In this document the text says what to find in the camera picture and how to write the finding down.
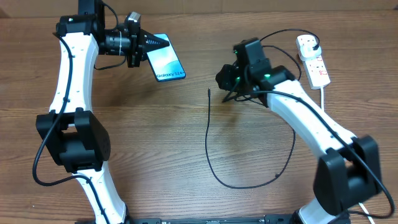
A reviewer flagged Samsung Galaxy smartphone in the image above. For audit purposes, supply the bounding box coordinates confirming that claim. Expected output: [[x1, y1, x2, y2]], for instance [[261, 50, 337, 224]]
[[147, 34, 186, 82]]

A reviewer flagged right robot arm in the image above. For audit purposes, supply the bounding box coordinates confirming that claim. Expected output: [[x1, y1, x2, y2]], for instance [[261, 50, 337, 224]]
[[215, 37, 382, 223]]

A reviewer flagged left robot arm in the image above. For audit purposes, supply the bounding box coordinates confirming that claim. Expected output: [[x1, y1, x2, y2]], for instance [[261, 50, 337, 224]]
[[36, 1, 169, 223]]

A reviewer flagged white charger plug adapter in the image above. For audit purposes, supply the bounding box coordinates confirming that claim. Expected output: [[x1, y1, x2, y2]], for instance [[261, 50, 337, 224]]
[[298, 43, 322, 61]]

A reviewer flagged white power strip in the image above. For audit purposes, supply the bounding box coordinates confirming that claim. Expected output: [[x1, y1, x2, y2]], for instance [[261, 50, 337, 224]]
[[295, 34, 330, 90]]

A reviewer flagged black charging cable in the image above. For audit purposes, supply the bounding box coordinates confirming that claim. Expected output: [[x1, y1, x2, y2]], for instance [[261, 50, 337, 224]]
[[204, 29, 321, 190]]

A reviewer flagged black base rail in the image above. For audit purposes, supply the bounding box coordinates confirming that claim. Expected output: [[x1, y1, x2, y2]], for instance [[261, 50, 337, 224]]
[[123, 214, 302, 224]]

